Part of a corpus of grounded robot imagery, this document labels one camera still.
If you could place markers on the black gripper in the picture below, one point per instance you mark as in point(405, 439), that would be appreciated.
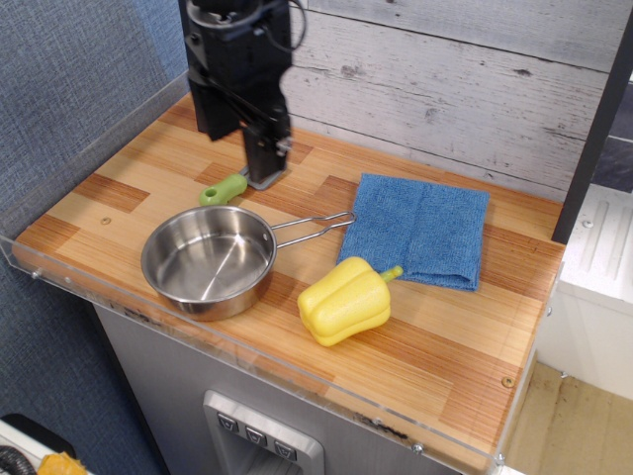
point(236, 62)

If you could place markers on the small steel pan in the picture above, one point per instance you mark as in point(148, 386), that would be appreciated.
point(215, 262)

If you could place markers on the yellow toy capsicum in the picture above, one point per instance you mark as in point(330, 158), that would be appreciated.
point(350, 299)

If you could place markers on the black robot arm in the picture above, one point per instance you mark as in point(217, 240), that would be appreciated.
point(222, 7)

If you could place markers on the blue folded cloth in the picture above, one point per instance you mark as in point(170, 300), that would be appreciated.
point(433, 232)

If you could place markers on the clear acrylic table guard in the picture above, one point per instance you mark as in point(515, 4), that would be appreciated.
point(442, 377)

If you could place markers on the grey cabinet with dispenser panel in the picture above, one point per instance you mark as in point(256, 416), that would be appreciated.
point(209, 415)

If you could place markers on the yellow object bottom left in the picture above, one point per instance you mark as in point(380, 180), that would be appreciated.
point(61, 464)

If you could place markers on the white ridged side unit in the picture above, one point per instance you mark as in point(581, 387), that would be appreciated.
point(587, 330)

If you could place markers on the green handled grey spatula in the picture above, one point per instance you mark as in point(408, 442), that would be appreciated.
point(235, 185)

